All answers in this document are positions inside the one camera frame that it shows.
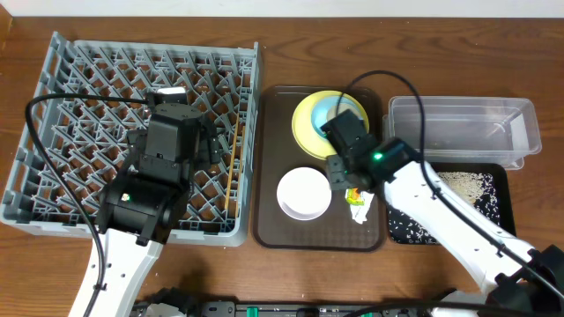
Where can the yellow green snack wrapper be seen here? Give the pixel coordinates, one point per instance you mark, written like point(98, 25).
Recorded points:
point(354, 197)

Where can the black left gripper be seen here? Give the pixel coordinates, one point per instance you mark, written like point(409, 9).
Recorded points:
point(208, 143)

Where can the white napkin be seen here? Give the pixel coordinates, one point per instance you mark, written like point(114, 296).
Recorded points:
point(361, 207)

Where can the white bowl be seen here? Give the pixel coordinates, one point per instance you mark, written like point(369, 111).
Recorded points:
point(304, 193)

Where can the light blue bowl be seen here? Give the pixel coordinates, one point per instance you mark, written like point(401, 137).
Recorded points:
point(325, 110)

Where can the clear plastic bin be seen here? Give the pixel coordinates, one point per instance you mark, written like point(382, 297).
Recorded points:
point(491, 130)

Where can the yellow plate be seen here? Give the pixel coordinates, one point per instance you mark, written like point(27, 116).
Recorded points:
point(303, 131)

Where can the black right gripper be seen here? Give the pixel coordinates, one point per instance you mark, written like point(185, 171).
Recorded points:
point(333, 170)

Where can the spilled rice and food scraps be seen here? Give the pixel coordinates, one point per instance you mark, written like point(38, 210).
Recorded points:
point(475, 188)

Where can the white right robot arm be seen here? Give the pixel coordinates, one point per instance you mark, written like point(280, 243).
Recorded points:
point(513, 276)

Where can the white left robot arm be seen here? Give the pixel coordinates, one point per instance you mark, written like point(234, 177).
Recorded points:
point(142, 204)

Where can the grey plastic dishwasher rack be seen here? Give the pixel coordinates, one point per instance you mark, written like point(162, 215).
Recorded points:
point(90, 96)

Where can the black plastic tray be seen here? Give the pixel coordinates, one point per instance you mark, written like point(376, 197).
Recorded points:
point(500, 183)

